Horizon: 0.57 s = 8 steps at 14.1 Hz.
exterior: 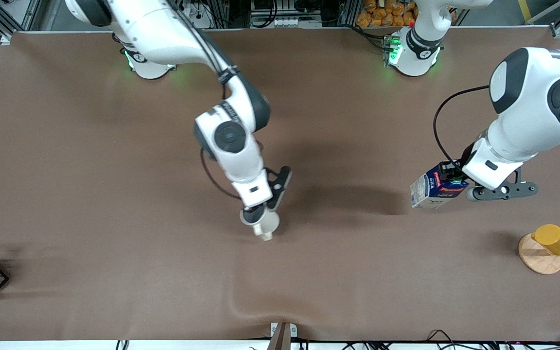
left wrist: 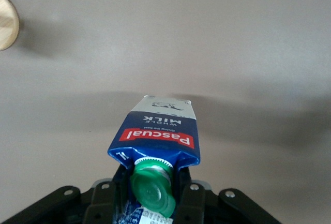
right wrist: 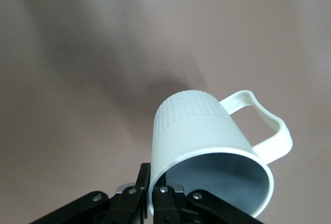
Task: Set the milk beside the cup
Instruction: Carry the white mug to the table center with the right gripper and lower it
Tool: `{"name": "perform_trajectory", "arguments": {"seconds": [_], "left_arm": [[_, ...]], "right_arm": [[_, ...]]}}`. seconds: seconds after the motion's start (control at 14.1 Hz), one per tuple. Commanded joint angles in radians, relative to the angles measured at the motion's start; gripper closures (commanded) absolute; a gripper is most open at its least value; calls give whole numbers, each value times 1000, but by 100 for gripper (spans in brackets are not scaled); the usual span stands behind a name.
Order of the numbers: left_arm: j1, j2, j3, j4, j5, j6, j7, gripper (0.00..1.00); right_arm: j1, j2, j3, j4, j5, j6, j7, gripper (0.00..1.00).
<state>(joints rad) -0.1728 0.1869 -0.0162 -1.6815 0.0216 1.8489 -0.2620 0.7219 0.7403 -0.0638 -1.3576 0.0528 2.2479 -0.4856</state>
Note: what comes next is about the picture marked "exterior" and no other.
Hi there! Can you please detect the grey ceramic mug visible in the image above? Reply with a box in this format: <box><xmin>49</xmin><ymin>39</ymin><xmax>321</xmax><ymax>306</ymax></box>
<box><xmin>240</xmin><ymin>207</ymin><xmax>280</xmax><ymax>242</ymax></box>

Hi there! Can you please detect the blue milk carton green cap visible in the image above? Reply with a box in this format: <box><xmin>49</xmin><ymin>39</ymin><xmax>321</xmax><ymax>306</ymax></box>
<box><xmin>410</xmin><ymin>163</ymin><xmax>469</xmax><ymax>210</ymax></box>

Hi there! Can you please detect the yellow plastic cup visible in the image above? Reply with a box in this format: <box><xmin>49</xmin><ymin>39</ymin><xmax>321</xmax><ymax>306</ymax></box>
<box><xmin>531</xmin><ymin>224</ymin><xmax>560</xmax><ymax>257</ymax></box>

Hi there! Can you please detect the round wooden cup stand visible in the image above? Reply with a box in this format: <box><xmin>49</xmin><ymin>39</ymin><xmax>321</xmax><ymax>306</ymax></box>
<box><xmin>518</xmin><ymin>233</ymin><xmax>560</xmax><ymax>275</ymax></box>

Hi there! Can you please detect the brown table cover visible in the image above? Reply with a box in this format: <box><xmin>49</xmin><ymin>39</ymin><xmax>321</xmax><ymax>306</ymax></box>
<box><xmin>0</xmin><ymin>27</ymin><xmax>560</xmax><ymax>342</ymax></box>

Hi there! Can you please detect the long white power strip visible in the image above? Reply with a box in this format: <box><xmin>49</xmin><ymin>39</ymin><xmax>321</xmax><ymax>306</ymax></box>
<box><xmin>273</xmin><ymin>17</ymin><xmax>322</xmax><ymax>28</ymax></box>

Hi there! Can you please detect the bag of orange buns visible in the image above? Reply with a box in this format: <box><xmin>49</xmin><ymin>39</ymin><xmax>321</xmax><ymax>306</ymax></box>
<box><xmin>356</xmin><ymin>0</ymin><xmax>419</xmax><ymax>28</ymax></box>

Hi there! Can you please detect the white power strip with plugs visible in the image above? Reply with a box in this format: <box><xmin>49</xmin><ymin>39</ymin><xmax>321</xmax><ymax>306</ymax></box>
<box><xmin>178</xmin><ymin>0</ymin><xmax>212</xmax><ymax>29</ymax></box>

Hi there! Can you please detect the metal table bracket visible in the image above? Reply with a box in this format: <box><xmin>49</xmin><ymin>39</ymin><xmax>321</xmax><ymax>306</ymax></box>
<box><xmin>266</xmin><ymin>322</ymin><xmax>298</xmax><ymax>350</ymax></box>

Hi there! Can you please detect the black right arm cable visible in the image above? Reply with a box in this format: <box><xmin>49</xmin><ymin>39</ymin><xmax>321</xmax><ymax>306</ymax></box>
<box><xmin>166</xmin><ymin>0</ymin><xmax>242</xmax><ymax>200</ymax></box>

